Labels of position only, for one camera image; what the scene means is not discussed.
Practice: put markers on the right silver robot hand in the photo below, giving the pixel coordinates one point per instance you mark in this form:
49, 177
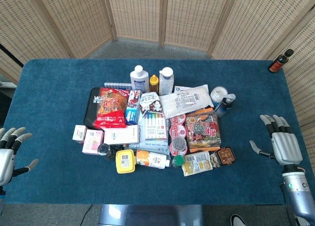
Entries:
286, 147

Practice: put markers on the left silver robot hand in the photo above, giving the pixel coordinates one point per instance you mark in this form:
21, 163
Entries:
6, 162

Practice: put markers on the dark spray bottle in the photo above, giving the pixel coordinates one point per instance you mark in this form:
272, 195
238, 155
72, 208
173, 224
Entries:
222, 107

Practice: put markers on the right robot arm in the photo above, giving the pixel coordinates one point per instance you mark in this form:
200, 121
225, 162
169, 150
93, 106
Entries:
295, 184

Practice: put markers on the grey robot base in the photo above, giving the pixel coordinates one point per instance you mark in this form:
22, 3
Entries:
152, 215

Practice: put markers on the dark sauce bottle red label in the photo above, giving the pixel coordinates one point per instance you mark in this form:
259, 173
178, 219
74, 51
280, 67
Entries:
279, 63

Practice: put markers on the blue capped bottle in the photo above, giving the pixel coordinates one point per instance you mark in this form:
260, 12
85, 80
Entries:
218, 94

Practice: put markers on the green cap spice jar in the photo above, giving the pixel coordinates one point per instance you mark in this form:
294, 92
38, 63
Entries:
177, 160

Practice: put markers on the clear bottle white blue cap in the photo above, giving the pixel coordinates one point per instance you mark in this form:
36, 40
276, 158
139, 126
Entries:
166, 83

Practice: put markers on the honey bottle yellow cap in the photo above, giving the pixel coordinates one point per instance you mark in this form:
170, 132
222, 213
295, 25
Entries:
153, 85

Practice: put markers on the white lotion bottle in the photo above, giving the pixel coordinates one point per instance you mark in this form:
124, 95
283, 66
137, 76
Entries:
139, 82

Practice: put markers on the wicker folding screen panel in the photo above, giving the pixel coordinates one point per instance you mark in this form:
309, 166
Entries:
258, 21
22, 26
305, 88
135, 11
78, 16
194, 14

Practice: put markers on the blue table cloth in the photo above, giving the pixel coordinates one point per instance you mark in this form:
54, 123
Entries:
49, 112

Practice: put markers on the small white red box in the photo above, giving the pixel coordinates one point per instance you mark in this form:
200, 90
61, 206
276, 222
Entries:
78, 133

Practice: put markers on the colourful grain snack bag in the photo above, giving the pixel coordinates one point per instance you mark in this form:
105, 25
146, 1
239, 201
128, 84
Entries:
203, 131

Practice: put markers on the pink box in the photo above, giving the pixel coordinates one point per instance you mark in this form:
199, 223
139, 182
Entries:
92, 142

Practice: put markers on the white shoe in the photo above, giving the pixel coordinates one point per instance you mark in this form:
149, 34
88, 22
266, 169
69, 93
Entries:
237, 221

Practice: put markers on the yellow white sachet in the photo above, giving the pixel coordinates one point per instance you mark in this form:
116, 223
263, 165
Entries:
197, 163

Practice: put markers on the black pepper grinder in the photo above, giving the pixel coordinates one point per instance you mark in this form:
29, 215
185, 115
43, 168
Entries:
105, 151

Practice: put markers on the black zip pouch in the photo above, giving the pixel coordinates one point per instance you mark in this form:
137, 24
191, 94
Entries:
90, 107

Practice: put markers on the black pole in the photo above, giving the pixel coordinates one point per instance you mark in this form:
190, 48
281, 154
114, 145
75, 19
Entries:
12, 54

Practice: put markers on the small clear seed jar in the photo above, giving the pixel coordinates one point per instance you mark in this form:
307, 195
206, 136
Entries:
179, 144

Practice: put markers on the white plastic package with barcode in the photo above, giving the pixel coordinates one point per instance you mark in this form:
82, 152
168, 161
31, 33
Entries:
187, 101

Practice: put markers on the red lidded cup pack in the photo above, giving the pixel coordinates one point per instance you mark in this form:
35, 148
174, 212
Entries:
177, 127

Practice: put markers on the white package blue logo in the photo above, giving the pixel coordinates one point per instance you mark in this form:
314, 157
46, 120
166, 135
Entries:
189, 88

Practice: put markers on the red snack bag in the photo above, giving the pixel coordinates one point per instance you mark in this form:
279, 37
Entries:
110, 107

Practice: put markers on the long white box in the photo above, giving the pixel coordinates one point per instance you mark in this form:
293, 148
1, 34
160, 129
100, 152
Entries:
121, 135

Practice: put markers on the yellow lidded green container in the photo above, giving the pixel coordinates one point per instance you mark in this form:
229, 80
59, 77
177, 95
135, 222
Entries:
125, 161

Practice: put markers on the pastel highlighter pen pack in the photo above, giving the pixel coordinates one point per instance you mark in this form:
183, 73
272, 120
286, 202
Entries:
155, 126

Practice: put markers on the ribbed pale plastic strip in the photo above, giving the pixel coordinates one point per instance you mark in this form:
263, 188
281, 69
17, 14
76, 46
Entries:
115, 85

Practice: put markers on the orange juice carton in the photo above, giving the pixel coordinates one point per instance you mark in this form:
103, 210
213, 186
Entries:
151, 159

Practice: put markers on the blue white toothpaste box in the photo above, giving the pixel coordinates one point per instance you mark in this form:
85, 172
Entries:
133, 112

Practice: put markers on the coffee bean snack bag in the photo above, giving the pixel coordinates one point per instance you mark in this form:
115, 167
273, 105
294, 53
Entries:
151, 103

